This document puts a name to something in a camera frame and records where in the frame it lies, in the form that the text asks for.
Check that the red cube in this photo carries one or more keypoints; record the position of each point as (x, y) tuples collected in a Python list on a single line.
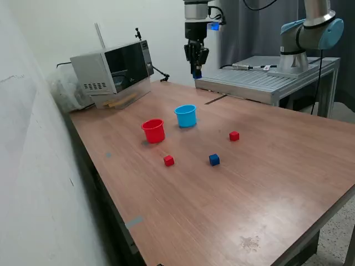
[(168, 160), (234, 136)]

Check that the dark grey curtain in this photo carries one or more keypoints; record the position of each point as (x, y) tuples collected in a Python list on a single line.
[(249, 38)]

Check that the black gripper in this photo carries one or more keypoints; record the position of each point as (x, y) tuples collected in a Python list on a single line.
[(196, 31)]

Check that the blue cube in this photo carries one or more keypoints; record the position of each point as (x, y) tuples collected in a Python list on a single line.
[(214, 159), (198, 76)]

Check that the long blue-grey tape strip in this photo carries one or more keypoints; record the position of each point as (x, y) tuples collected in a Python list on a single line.
[(134, 222)]

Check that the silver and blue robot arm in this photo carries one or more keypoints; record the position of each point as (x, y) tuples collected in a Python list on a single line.
[(294, 38)]

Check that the aluminium profile robot stand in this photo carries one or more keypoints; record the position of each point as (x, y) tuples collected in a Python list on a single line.
[(249, 83)]

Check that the red plastic cup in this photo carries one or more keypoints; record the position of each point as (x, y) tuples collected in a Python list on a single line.
[(153, 133)]

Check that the dark flat strip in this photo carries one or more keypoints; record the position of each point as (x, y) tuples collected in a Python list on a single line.
[(215, 99)]

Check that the shiny metal riser box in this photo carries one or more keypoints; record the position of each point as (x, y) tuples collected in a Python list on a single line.
[(100, 99)]

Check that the silver microwave oven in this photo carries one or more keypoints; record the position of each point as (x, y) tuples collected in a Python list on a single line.
[(91, 69)]

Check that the white upright rod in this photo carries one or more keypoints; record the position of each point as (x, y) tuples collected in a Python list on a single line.
[(100, 36)]

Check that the clear plastic bag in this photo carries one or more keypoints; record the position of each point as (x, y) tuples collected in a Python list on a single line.
[(63, 91)]

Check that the blue plastic cup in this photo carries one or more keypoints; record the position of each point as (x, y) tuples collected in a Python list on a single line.
[(186, 117)]

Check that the black ball-head mount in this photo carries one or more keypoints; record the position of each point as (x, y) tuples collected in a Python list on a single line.
[(137, 33)]

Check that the aluminium robot mounting plate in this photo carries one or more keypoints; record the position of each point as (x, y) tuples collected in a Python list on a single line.
[(294, 73)]

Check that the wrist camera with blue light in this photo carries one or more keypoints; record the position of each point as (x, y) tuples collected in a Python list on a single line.
[(214, 26)]

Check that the grey metal table frame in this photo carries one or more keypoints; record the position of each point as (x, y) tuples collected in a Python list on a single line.
[(302, 249)]

